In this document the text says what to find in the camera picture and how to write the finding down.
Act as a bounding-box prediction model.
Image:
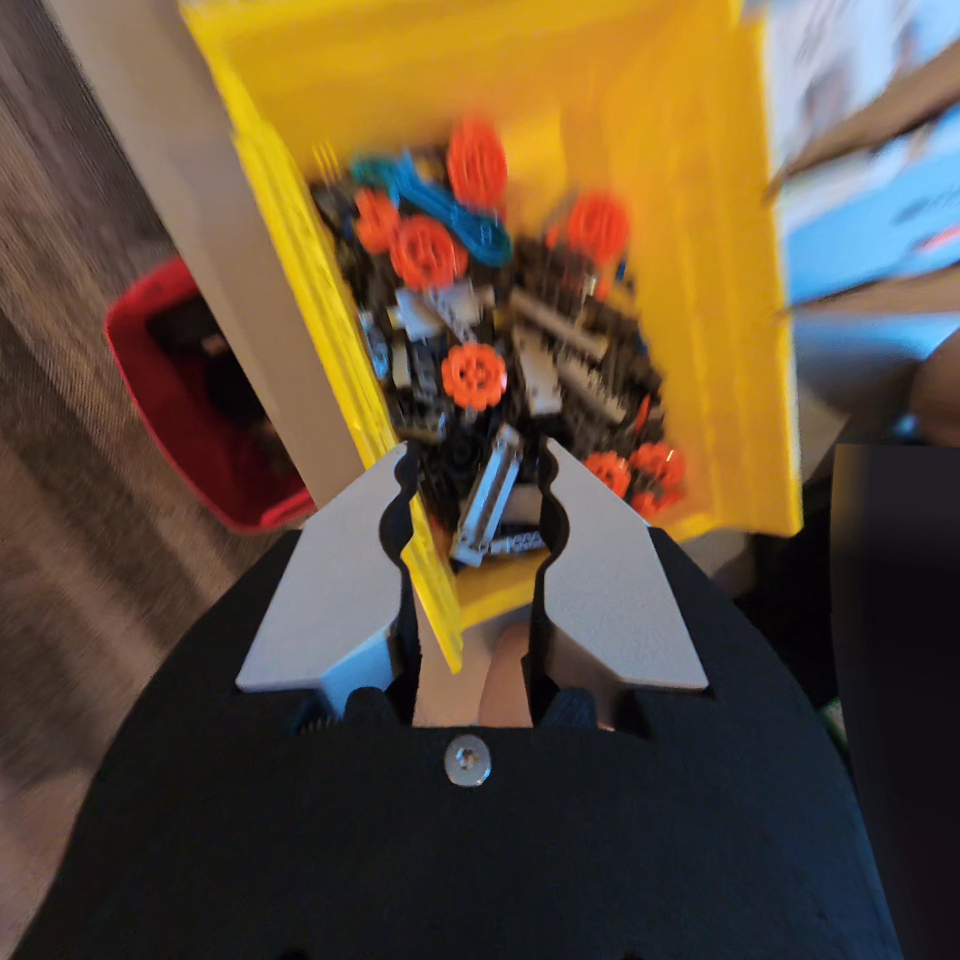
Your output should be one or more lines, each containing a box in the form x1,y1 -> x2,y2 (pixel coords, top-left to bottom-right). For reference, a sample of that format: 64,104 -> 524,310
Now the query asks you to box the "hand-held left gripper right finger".
525,438 -> 709,721

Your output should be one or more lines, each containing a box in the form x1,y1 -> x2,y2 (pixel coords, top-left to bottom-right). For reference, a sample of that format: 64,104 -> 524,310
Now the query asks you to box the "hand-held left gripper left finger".
237,444 -> 423,721

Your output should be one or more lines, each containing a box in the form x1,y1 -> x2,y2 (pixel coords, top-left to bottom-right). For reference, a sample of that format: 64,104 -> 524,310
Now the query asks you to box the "pile of building block parts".
308,117 -> 691,571

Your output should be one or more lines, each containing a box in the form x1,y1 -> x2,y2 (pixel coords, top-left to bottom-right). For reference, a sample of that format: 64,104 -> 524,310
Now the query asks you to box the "yellow plastic bin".
180,0 -> 804,673

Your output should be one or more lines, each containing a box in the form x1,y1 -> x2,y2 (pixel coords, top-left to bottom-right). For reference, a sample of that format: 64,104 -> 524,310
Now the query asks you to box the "person's right forearm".
908,327 -> 960,447

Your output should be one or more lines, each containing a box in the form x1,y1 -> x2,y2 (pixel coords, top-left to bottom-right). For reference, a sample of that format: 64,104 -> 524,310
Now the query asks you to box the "grey desk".
45,0 -> 841,729

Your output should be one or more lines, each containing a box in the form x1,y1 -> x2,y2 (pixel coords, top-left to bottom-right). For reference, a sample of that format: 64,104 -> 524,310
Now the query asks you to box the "red storage crate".
105,255 -> 316,537

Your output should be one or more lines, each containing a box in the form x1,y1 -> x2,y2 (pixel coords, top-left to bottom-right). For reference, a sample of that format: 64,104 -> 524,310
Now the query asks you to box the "teal paddle piece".
353,150 -> 514,268

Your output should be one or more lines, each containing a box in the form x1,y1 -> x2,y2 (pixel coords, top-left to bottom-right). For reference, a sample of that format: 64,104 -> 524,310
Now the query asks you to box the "blue robot kit box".
758,0 -> 960,316

